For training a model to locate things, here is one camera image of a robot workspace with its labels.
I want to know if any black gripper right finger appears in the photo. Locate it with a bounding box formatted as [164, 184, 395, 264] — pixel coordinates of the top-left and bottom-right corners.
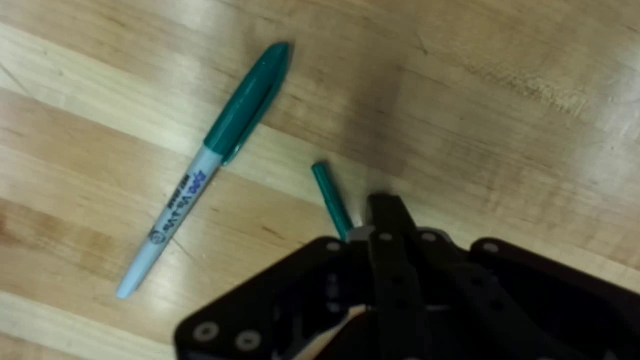
[319, 191, 640, 360]

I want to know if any green cap white marker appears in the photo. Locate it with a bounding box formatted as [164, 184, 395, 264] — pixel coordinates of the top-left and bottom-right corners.
[115, 39, 294, 302]

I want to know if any thin green pen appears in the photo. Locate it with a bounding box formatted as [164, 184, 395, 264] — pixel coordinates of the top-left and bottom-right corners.
[310, 158, 357, 241]

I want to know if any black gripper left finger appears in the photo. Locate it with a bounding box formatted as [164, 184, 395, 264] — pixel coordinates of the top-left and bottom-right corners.
[175, 223, 377, 360]

